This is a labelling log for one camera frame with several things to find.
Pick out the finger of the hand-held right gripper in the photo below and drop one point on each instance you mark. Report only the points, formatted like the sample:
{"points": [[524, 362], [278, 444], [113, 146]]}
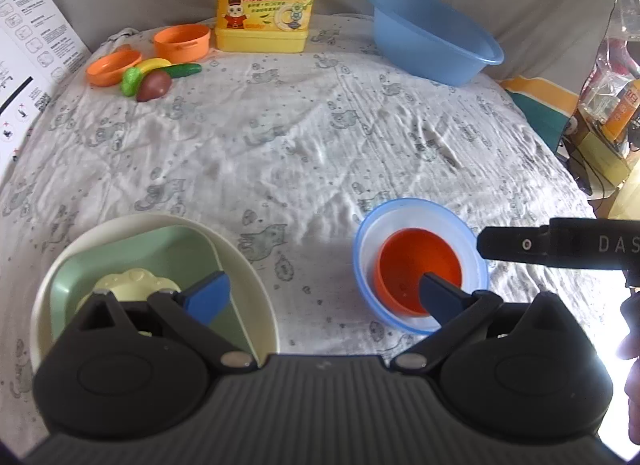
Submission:
{"points": [[515, 244]]}

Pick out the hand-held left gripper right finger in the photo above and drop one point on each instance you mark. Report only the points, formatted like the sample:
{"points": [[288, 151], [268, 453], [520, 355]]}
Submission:
{"points": [[435, 295]]}

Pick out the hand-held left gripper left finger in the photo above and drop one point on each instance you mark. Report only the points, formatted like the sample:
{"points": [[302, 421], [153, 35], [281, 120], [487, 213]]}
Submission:
{"points": [[210, 295]]}

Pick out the dark orange bowl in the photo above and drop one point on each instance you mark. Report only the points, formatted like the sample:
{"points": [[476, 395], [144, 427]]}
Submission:
{"points": [[415, 260]]}

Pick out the cream round plate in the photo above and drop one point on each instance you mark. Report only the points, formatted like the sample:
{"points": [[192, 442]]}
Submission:
{"points": [[250, 290]]}

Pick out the green square plate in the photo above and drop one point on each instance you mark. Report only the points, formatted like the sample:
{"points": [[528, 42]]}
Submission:
{"points": [[190, 255]]}

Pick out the pale yellow small plate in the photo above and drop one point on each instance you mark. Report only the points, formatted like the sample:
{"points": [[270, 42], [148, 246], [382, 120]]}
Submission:
{"points": [[135, 282]]}

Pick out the blue translucent bowl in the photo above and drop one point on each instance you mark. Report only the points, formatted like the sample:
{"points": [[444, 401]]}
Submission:
{"points": [[362, 270]]}

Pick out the person's right hand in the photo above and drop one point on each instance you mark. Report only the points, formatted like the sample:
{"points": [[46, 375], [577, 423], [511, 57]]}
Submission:
{"points": [[634, 395]]}

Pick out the yellow cardboard box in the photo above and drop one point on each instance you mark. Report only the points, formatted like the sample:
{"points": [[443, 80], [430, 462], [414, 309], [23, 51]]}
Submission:
{"points": [[602, 160]]}

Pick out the orange package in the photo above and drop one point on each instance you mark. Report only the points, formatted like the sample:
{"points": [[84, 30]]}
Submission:
{"points": [[622, 110]]}

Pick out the white printed cloth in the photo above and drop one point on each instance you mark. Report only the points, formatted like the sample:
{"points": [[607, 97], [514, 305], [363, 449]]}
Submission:
{"points": [[300, 145]]}

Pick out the clear plastic bag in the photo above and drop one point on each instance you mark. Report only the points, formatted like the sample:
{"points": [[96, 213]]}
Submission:
{"points": [[617, 45]]}

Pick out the brown toy fruit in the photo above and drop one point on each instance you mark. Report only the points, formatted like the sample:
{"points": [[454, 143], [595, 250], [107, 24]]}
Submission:
{"points": [[154, 86]]}

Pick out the blue plastic basin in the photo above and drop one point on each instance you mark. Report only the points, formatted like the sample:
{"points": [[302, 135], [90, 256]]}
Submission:
{"points": [[430, 40]]}

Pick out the green toy cucumber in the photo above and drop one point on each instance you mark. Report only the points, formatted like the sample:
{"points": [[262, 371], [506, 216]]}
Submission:
{"points": [[184, 70]]}

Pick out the green toy lime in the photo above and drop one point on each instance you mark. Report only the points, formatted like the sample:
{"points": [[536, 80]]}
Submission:
{"points": [[131, 81]]}

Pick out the yellow toy banana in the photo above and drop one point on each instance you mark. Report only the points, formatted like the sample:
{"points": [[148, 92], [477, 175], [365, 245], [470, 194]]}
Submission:
{"points": [[154, 65]]}

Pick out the orange toy pot lid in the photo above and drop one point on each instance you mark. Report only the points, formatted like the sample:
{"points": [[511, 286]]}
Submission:
{"points": [[112, 70]]}

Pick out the orange toy pot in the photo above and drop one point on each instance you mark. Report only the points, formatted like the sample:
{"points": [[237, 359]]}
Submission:
{"points": [[182, 42]]}

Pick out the white printed instruction sheet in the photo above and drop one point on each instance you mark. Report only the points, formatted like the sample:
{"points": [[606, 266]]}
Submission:
{"points": [[30, 45]]}

